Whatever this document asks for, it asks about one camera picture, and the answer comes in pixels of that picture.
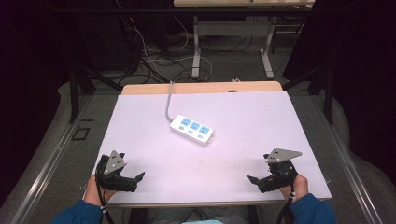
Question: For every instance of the person's left hand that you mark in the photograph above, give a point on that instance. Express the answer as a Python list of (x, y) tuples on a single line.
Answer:
[(93, 194)]

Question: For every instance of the metal floor rail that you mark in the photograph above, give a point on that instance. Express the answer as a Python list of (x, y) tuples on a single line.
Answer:
[(46, 165), (348, 158)]

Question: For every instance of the grey metal desk frame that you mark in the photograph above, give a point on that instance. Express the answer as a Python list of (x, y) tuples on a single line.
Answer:
[(232, 29)]

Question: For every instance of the white power strip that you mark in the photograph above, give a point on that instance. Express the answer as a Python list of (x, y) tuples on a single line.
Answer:
[(191, 129)]

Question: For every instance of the white table cover sheet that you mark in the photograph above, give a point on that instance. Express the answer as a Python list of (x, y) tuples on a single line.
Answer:
[(236, 137)]

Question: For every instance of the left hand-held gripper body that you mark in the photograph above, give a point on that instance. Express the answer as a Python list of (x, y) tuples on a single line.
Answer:
[(115, 182)]

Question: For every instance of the person's lap grey pants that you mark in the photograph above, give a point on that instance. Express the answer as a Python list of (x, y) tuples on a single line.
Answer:
[(193, 214)]

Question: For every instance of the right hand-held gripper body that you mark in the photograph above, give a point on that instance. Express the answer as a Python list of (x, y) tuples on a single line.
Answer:
[(279, 177)]

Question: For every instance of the black metal stand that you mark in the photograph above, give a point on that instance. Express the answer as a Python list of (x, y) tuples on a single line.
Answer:
[(327, 90), (76, 90)]

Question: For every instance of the person's right hand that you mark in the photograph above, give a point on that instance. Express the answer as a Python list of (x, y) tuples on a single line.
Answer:
[(297, 188)]

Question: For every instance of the beige desk top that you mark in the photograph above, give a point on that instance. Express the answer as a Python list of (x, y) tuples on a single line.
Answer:
[(243, 2)]

